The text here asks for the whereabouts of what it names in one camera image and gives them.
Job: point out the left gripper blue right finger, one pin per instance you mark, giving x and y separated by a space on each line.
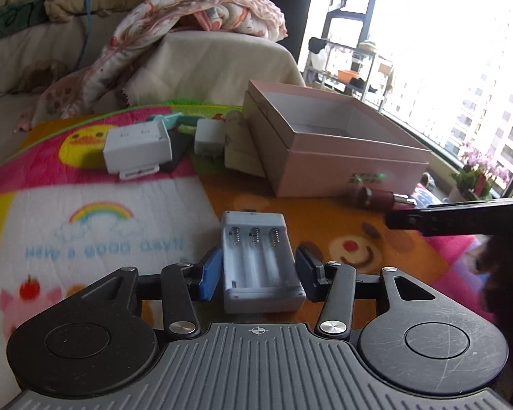
333 284

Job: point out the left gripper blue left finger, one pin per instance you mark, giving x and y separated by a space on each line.
183 284

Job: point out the white battery charger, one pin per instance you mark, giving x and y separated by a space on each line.
258 265

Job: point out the white power adapter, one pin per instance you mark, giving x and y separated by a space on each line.
137 150

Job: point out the pink flower pot plant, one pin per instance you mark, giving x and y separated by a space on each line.
475 180

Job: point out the colourful cartoon play mat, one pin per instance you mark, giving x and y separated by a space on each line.
65 222

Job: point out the pink cardboard box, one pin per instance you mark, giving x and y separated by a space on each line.
313 143

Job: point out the small white box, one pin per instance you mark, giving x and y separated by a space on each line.
210 136

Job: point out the teal plastic object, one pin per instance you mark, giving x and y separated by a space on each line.
174 120

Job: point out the metal shelf rack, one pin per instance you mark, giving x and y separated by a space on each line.
359 72

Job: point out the pink patterned blanket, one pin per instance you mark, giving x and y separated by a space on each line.
78 92

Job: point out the green plush toy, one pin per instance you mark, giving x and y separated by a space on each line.
20 15

